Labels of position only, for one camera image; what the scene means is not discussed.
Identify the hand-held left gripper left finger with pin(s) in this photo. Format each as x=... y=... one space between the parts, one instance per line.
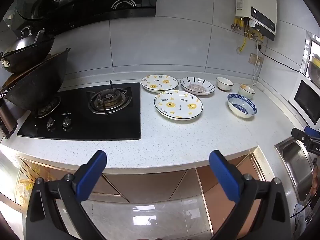
x=91 y=177

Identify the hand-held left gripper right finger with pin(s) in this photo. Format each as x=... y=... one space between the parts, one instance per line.
x=225 y=177

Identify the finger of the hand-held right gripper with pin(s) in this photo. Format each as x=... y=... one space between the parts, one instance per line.
x=313 y=132
x=300 y=134

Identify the blue patterned bowl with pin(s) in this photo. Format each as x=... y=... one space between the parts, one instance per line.
x=242 y=106

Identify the white bowl with brown rim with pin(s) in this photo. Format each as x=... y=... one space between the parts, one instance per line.
x=246 y=91

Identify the white plate with yellow bears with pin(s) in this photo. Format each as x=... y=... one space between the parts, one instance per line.
x=177 y=103
x=160 y=82

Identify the white bowl with dark rim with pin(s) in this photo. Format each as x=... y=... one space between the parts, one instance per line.
x=224 y=83

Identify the white plate with black strokes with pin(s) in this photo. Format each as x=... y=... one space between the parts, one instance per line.
x=197 y=87

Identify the person's right forearm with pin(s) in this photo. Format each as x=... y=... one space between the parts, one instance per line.
x=316 y=180

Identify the stainless steel sink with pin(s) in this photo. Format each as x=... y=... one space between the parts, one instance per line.
x=297 y=165

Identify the white microwave oven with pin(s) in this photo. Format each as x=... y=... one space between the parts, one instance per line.
x=306 y=100

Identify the black glass gas stove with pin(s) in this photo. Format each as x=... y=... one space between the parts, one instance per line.
x=112 y=125

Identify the metal basins on microwave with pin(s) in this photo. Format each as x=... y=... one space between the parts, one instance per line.
x=314 y=73

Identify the brown base cabinet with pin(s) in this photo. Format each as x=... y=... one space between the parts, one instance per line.
x=150 y=185

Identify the silver stove knob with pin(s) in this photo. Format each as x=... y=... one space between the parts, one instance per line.
x=51 y=123
x=67 y=123

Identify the yellow plastic bag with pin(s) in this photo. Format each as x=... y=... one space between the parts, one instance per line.
x=25 y=187

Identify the yellow plastic basin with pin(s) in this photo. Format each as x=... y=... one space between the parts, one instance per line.
x=315 y=61

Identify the grey blue clothing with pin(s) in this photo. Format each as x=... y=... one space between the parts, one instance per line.
x=300 y=217

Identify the gas burner with trivet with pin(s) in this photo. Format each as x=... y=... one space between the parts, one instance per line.
x=47 y=110
x=108 y=100

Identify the brown countertop container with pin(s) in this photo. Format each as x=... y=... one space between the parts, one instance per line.
x=8 y=120

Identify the large black wok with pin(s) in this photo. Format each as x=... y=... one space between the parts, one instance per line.
x=37 y=87

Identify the brass pipe fittings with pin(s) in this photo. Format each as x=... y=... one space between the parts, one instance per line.
x=250 y=27

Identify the wooden wok lid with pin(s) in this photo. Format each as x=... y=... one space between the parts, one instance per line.
x=37 y=66

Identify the small black lidded wok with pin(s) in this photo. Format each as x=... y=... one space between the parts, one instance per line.
x=27 y=52

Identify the black glass range hood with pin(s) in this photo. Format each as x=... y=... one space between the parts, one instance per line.
x=100 y=0

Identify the beige wall outlet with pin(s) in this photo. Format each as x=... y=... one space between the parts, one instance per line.
x=252 y=58
x=259 y=60

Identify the window frame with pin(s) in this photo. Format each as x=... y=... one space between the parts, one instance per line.
x=308 y=45

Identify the white wall outlet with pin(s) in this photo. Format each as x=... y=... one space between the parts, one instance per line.
x=258 y=45

